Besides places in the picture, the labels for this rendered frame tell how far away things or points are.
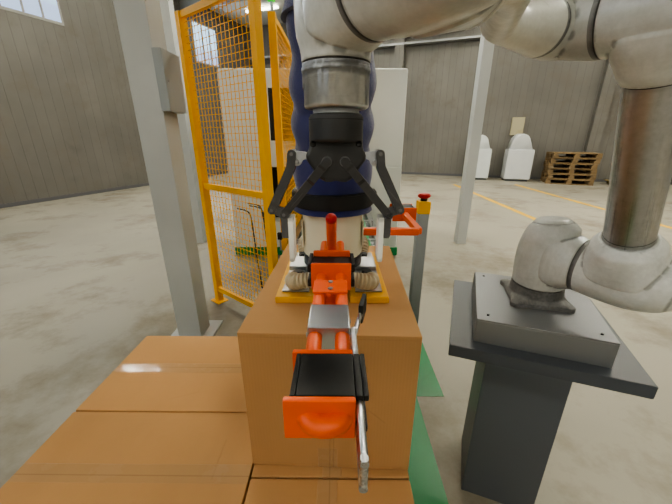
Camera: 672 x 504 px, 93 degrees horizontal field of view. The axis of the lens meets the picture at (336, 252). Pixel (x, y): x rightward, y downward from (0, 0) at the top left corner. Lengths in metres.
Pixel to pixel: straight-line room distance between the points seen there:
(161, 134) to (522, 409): 2.12
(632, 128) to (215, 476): 1.20
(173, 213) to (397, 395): 1.75
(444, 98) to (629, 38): 11.80
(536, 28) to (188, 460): 1.23
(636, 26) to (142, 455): 1.40
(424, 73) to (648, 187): 11.95
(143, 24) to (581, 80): 12.00
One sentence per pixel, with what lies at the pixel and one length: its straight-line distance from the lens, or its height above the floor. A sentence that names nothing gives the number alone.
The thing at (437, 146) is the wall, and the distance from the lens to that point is 12.51.
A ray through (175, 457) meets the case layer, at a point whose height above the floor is 0.54.
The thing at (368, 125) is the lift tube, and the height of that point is 1.37.
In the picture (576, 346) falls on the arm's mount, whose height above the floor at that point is 0.80.
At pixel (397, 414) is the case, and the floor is 0.73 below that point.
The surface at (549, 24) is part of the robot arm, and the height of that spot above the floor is 1.53.
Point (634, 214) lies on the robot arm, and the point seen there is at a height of 1.18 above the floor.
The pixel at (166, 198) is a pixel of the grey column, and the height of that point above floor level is 0.99.
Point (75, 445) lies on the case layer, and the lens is 1.25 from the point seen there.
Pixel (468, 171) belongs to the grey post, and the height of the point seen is 0.94.
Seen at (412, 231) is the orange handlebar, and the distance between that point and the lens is 0.99.
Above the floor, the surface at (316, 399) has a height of 1.10.
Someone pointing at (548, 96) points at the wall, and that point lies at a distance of 12.72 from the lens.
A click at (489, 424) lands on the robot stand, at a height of 0.37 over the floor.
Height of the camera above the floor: 1.34
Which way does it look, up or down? 20 degrees down
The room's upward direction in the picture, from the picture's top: straight up
